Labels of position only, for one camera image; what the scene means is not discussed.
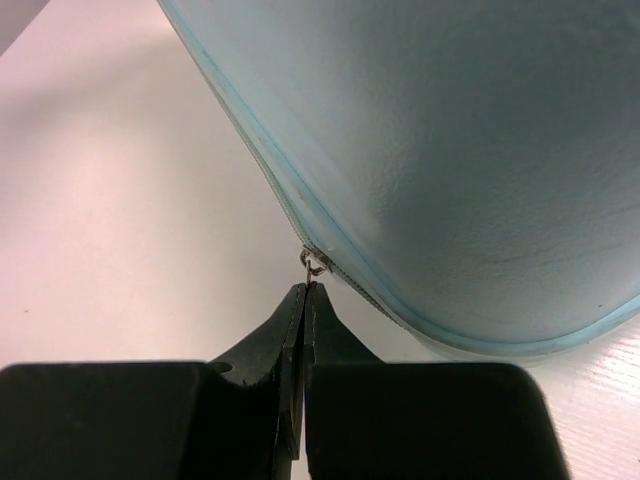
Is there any light blue hardshell suitcase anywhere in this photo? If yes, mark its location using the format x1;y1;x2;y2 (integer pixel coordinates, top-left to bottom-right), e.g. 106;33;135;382
161;1;639;358

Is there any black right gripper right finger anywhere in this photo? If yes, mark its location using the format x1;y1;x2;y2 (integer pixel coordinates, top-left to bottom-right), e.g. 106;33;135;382
304;282;569;479

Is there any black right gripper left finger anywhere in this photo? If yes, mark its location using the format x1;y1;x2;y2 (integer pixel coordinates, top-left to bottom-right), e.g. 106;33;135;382
1;284;306;479

